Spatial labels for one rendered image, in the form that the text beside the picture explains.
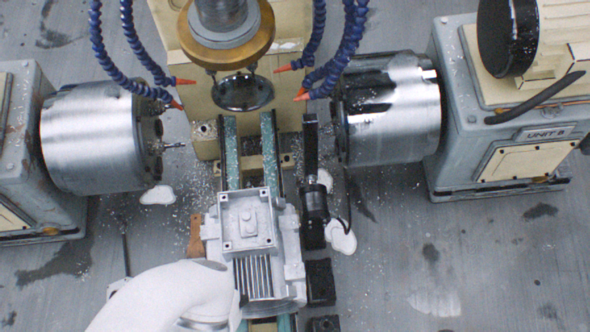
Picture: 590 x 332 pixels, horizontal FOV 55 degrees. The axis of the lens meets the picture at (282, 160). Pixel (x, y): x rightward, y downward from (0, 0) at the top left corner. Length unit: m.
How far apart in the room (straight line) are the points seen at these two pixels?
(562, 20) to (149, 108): 0.83
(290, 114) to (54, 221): 0.62
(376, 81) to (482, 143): 0.25
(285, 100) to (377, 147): 0.31
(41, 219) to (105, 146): 0.30
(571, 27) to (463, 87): 0.23
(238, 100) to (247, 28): 0.38
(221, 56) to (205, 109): 0.41
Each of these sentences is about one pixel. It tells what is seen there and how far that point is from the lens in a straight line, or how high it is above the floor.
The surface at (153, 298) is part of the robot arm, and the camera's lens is 0.64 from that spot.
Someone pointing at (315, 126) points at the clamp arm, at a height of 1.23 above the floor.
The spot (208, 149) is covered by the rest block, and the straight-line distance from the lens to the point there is 1.46.
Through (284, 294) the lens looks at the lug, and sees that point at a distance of 1.07.
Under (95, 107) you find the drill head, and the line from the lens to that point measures 1.22.
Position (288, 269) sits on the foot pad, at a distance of 1.10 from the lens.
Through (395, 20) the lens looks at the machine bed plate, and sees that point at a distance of 1.76.
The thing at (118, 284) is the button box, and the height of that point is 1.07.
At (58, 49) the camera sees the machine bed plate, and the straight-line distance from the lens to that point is 1.85.
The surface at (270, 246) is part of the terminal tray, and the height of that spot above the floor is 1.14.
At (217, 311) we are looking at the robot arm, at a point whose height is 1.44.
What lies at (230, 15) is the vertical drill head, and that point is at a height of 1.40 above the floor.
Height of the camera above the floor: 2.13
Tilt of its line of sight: 63 degrees down
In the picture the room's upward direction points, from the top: 6 degrees counter-clockwise
